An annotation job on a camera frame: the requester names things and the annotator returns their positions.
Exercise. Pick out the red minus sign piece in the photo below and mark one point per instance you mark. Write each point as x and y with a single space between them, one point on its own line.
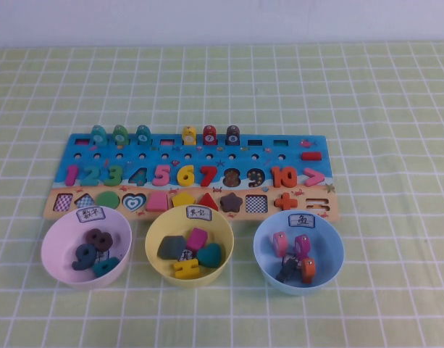
311 156

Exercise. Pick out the red number seven piece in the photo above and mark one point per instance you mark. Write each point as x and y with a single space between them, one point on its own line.
207 176

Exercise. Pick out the teal heart piece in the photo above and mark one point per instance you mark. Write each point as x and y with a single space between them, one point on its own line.
209 255

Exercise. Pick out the yellow plastic bowl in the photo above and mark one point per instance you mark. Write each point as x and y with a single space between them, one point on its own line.
153 232

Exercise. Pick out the teal fish number two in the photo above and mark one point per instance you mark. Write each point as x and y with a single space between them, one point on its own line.
98 136

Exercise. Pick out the orange number ten piece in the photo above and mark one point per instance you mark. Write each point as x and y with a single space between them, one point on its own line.
276 176

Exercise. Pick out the green checked tablecloth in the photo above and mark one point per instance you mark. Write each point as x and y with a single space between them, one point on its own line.
26 308

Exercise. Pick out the yellow fish number six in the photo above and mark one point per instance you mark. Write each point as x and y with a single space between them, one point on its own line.
189 136

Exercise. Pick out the blue plastic bowl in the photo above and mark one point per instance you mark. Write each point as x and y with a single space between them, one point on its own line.
330 253

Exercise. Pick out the red triangle piece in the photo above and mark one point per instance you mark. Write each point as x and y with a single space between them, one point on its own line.
208 203

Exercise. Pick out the blue wooden puzzle board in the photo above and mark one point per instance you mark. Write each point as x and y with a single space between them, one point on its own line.
105 155

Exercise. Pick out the teal number two piece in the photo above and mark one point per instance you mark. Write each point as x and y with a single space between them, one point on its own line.
88 179

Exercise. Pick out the yellow number six piece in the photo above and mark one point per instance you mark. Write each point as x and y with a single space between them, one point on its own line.
185 178

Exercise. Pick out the pink number one piece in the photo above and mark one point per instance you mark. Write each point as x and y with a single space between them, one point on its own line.
71 175

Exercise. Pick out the green circle piece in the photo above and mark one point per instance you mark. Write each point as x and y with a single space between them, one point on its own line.
108 200

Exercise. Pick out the magenta fish piece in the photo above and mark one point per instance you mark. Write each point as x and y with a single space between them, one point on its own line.
302 246

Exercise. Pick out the red fish number seven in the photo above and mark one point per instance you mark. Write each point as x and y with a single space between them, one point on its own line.
210 136

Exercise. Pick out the dark blue square piece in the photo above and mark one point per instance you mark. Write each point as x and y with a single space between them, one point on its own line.
172 248

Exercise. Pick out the green number three piece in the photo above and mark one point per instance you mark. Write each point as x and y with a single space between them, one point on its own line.
113 175

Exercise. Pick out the yellow equals sign piece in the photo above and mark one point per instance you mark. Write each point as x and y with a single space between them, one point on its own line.
187 269

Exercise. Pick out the magenta rectangle piece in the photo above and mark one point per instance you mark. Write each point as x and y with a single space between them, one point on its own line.
197 239

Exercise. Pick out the pink plastic bowl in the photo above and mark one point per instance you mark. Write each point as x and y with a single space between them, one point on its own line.
55 253

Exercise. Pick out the orange fish piece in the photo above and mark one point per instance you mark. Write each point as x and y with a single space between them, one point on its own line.
308 271

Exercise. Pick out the pink greater-than sign piece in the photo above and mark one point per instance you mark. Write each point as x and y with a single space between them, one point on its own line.
314 177

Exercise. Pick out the orange plus sign piece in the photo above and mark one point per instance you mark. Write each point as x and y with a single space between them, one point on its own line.
285 202

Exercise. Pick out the brown fish number eight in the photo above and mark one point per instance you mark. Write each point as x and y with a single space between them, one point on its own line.
233 136

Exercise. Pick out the pink fish piece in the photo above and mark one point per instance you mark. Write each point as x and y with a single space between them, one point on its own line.
279 244

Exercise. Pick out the green fish number three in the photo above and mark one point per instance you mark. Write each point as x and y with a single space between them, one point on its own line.
120 136

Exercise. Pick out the teal number four piece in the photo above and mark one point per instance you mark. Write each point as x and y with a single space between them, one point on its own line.
106 267

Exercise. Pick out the teal fish number four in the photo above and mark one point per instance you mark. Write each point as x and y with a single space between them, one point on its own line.
143 135

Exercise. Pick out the dark grey fish piece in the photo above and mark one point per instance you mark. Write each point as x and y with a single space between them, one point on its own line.
287 271

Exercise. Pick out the brown star piece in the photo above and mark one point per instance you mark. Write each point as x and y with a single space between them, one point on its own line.
231 202

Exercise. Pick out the yellow pentagon piece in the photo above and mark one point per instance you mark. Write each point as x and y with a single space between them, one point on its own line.
184 200

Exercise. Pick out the pink trapezoid piece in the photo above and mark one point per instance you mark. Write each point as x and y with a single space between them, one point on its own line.
156 203

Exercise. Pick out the pink number five piece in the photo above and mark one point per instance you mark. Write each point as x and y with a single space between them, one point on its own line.
161 175

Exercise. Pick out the dark blue number nine piece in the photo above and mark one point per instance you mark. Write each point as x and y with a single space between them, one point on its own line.
84 259

